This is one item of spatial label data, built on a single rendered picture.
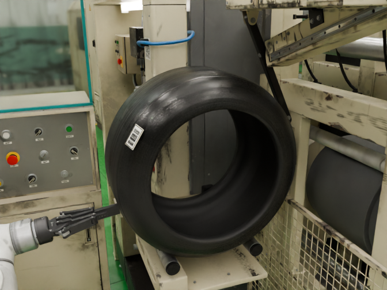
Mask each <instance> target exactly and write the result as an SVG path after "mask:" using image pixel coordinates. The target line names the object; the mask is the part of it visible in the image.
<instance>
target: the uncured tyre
mask: <svg viewBox="0 0 387 290"><path fill-rule="evenodd" d="M224 109H227V110H228V111H229V113H230V115H231V117H232V119H233V121H234V125H235V128H236V136H237V142H236V150H235V153H234V157H233V160H232V162H231V164H230V166H229V168H228V170H227V171H226V173H225V174H224V175H223V177H222V178H221V179H220V180H219V181H218V182H217V183H216V184H215V185H214V186H212V187H211V188H210V189H208V190H206V191H205V192H203V193H201V194H198V195H196V196H192V197H187V198H183V199H172V198H167V197H162V196H160V195H157V194H155V193H153V192H152V191H151V176H152V172H153V168H154V164H155V161H156V159H157V157H158V154H159V153H160V151H161V149H162V147H163V146H164V144H165V143H166V141H167V140H168V139H169V138H170V137H171V135H172V134H173V133H174V132H175V131H176V130H177V129H179V128H180V127H181V126H182V125H183V124H185V123H186V122H188V121H190V120H191V119H193V118H194V117H196V116H199V115H202V114H204V113H207V112H211V111H215V110H224ZM135 124H137V125H138V126H139V127H141V128H142V129H143V130H144V131H143V133H142V134H141V136H140V138H139V140H138V142H137V144H136V146H135V148H134V149H133V150H132V149H130V148H129V146H127V145H126V144H125V143H126V141H127V139H128V137H129V135H130V133H131V132H132V130H133V128H134V126H135ZM296 157H297V152H296V143H295V136H294V132H293V128H292V126H291V123H290V120H289V118H288V117H287V114H286V113H285V111H284V110H283V108H282V107H281V106H280V104H279V103H278V102H277V100H276V99H274V98H273V96H272V95H271V94H270V93H269V92H268V91H266V89H264V88H263V87H261V86H260V85H258V84H257V83H255V82H253V81H251V80H249V79H247V78H244V77H241V76H239V75H235V74H232V73H229V72H226V71H222V70H219V69H216V68H212V67H205V66H186V67H179V68H174V69H172V70H168V71H166V72H163V73H160V74H158V75H156V76H154V77H153V78H151V79H149V80H148V81H146V82H145V83H144V84H142V85H141V86H140V87H138V88H137V89H136V90H135V91H134V92H133V93H132V94H131V95H130V96H129V97H128V98H127V99H126V100H125V102H124V103H123V105H122V106H121V107H120V109H119V110H118V112H117V114H116V116H115V118H114V120H113V122H112V124H111V127H110V129H109V132H108V136H107V141H106V145H105V169H106V173H107V178H108V181H109V184H110V187H111V189H112V192H113V195H114V197H115V200H116V202H117V205H118V207H119V209H120V212H121V214H122V216H123V217H124V219H125V221H126V222H127V224H128V225H129V226H130V227H131V228H132V229H133V230H134V231H135V232H136V233H137V234H138V235H139V236H140V238H142V239H143V240H144V241H146V242H147V243H148V244H150V245H151V246H153V247H155V248H156V249H158V250H161V251H163V252H165V253H168V254H171V255H175V256H179V257H188V258H200V257H209V256H213V255H217V254H221V253H224V252H227V251H229V250H232V249H234V248H236V247H238V246H240V245H242V244H243V243H245V242H247V241H248V240H250V239H251V238H253V237H254V236H255V235H256V234H258V233H259V232H260V231H261V230H262V229H263V228H264V227H265V226H266V225H267V224H268V223H269V222H270V221H271V220H272V218H273V217H274V216H275V215H276V213H277V212H278V210H279V209H280V207H281V206H282V204H283V202H284V200H285V198H286V196H287V194H288V192H289V190H290V186H291V184H292V181H293V177H294V172H295V165H296Z"/></svg>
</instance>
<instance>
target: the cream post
mask: <svg viewBox="0 0 387 290"><path fill-rule="evenodd" d="M186 4H187V0H142V5H143V6H142V13H143V15H142V17H143V37H144V38H145V37H147V38H149V39H150V42H162V41H173V40H180V39H184V38H187V6H186ZM144 49H145V47H144ZM186 66H188V56H187V41H186V42H183V43H178V44H170V45H150V60H148V59H146V54H145V72H146V81H148V80H149V79H151V78H153V77H154V76H156V75H158V74H160V73H163V72H166V71H168V70H172V69H174V68H179V67H186ZM154 167H155V171H153V172H152V176H151V191H152V192H153V193H155V194H157V195H160V196H162V197H167V198H176V197H183V196H189V195H190V193H189V125H188V122H186V123H185V124H183V125H182V126H181V127H180V128H179V129H177V130H176V131H175V132H174V133H173V134H172V135H171V137H170V138H169V139H168V140H167V141H166V143H165V144H164V146H163V147H162V149H161V151H160V153H159V154H158V157H157V159H156V161H155V164H154Z"/></svg>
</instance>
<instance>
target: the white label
mask: <svg viewBox="0 0 387 290"><path fill-rule="evenodd" d="M143 131H144V130H143V129H142V128H141V127H139V126H138V125H137V124H135V126H134V128H133V130H132V132H131V133H130V135H129V137H128V139H127V141H126V143H125V144H126V145H127V146H129V148H130V149H132V150H133V149H134V148H135V146H136V144H137V142H138V140H139V138H140V136H141V134H142V133H143Z"/></svg>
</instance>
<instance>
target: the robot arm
mask: <svg viewBox="0 0 387 290"><path fill-rule="evenodd" d="M118 214H120V209H119V207H118V205H117V203H116V204H112V205H108V206H105V207H101V208H97V209H94V207H89V208H82V209H76V210H72V211H61V212H60V216H58V217H55V218H53V219H51V220H50V219H48V217H47V216H43V217H40V218H37V219H34V220H32V219H31V218H27V219H24V220H20V221H17V222H12V223H9V224H0V290H18V284H17V277H16V274H15V271H14V258H15V255H18V254H22V253H25V252H27V251H31V250H34V249H37V248H38V247H39V245H43V244H45V243H49V242H52V241H53V239H54V238H53V236H60V235H61V236H62V237H63V239H66V238H68V237H69V236H71V235H73V234H75V233H78V232H80V231H82V230H85V229H87V228H89V227H92V226H94V225H96V224H97V223H98V220H100V219H104V218H108V217H110V216H114V215H118Z"/></svg>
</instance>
